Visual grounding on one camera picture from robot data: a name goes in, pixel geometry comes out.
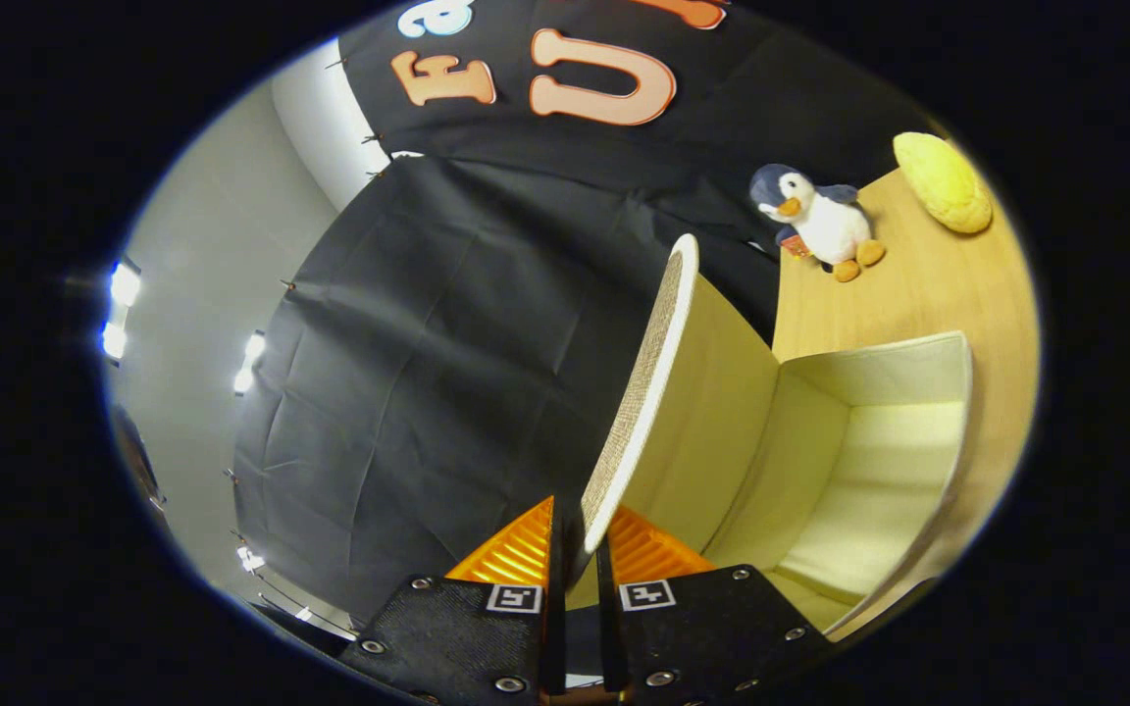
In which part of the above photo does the cream fabric storage box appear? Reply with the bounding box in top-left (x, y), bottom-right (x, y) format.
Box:
top-left (565, 233), bottom-right (975, 643)

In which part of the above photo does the yellow bun-shaped plush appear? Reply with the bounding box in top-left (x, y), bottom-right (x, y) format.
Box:
top-left (894, 131), bottom-right (994, 234)

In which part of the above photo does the penguin plush toy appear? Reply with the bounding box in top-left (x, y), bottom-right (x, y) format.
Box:
top-left (749, 164), bottom-right (887, 283)

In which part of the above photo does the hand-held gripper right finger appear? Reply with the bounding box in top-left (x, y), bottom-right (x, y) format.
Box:
top-left (594, 505), bottom-right (833, 706)

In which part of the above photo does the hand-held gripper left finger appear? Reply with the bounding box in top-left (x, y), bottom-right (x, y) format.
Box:
top-left (341, 495), bottom-right (568, 702)

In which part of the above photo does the row of cloth clips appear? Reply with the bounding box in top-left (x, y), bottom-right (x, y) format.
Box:
top-left (224, 54), bottom-right (391, 545)

